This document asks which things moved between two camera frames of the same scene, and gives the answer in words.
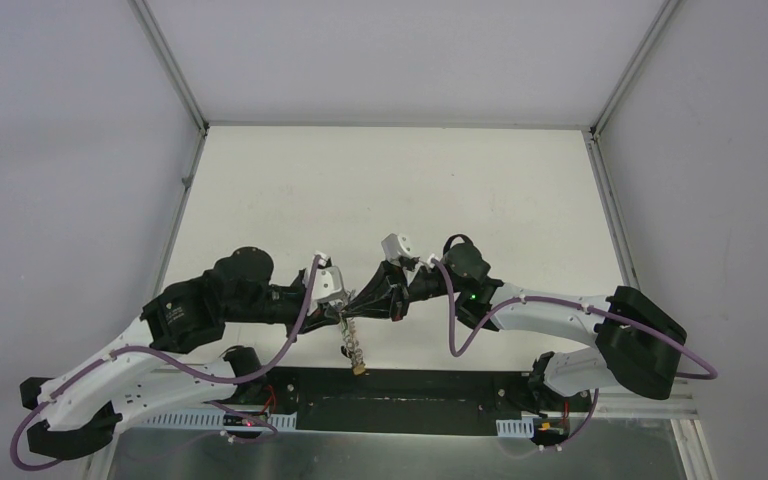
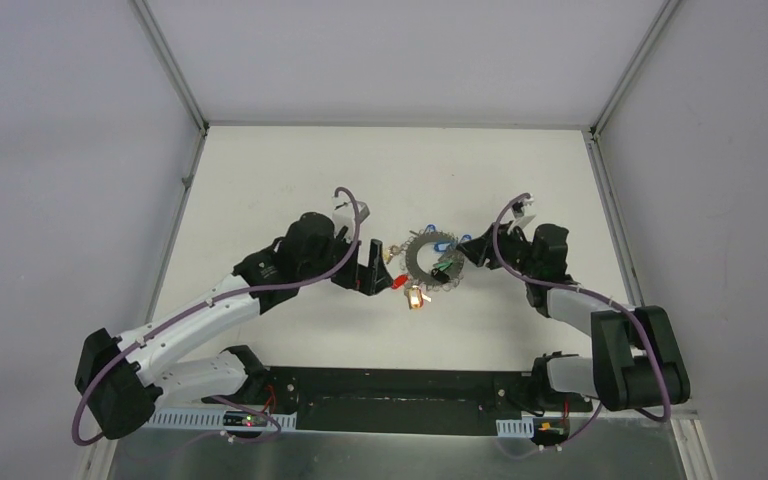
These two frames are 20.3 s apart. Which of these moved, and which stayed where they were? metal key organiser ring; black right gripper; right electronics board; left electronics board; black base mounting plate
Moved: metal key organiser ring; black right gripper
Stayed: right electronics board; left electronics board; black base mounting plate
